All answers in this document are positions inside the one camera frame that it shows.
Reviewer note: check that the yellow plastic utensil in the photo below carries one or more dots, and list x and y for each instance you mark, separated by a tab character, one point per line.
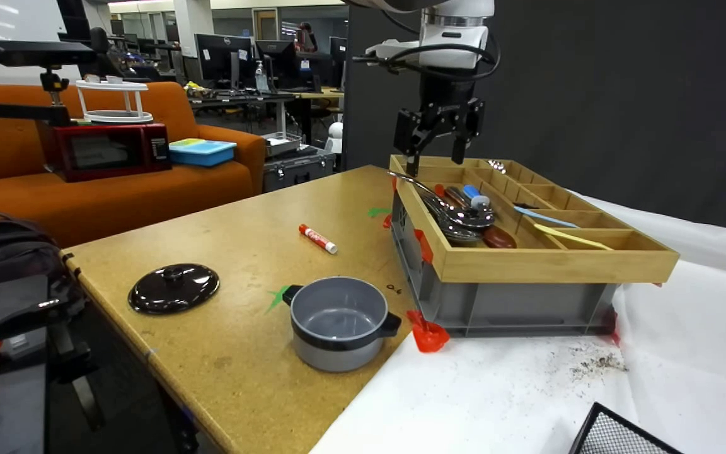
579	240

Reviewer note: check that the light blue plastic utensil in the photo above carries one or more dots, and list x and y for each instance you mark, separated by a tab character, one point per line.
547	218

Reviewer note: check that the person in background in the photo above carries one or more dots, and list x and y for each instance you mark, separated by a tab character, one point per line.
307	39

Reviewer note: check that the red microwave oven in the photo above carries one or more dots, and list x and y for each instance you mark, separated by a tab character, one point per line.
107	153

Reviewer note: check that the black glossy pot lid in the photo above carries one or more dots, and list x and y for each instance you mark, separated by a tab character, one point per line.
175	289

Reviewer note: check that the white bottle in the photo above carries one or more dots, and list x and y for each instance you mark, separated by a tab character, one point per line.
337	136

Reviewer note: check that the red white Expo marker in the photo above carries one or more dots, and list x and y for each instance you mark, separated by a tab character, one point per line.
317	238

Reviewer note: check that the black horizontal mounting bar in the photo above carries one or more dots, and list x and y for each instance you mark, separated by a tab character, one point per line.
12	111

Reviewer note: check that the black backpack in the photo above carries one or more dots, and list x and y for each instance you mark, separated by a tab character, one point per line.
7	252

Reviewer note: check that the black camera on mount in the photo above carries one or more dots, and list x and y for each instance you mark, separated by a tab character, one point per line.
36	54

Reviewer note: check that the long metal spoon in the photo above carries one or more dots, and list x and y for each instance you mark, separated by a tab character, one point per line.
426	199

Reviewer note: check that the black computer monitor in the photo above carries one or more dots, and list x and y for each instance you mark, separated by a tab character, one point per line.
222	55

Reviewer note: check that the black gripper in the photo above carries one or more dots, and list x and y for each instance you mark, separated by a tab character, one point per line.
441	115

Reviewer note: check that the orange sofa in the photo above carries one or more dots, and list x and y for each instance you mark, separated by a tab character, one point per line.
128	198

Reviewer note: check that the shiny metal ladle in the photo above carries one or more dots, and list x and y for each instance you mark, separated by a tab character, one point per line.
469	218

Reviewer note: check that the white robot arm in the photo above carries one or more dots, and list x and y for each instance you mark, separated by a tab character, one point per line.
454	39

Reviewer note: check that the black backdrop curtain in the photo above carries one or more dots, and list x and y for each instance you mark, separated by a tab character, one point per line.
615	83

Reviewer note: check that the gray plastic crate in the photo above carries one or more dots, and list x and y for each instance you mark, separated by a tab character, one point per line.
504	309

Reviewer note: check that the black mesh panel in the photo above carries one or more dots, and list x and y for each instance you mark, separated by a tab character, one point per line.
619	436

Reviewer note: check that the brown wooden spoon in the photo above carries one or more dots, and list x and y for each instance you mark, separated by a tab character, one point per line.
499	240

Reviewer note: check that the white table cloth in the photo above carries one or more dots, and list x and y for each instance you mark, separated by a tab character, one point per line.
498	393

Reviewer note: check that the teal flat box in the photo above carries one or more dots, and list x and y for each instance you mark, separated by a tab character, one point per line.
202	153

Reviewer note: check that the white plastic stand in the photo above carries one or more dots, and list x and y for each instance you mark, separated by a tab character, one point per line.
111	116

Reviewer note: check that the red crate latch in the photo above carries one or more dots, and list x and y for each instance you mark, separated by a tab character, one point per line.
424	245
426	334

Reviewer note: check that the wooden cutlery tray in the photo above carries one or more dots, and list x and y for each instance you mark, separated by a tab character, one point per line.
547	267

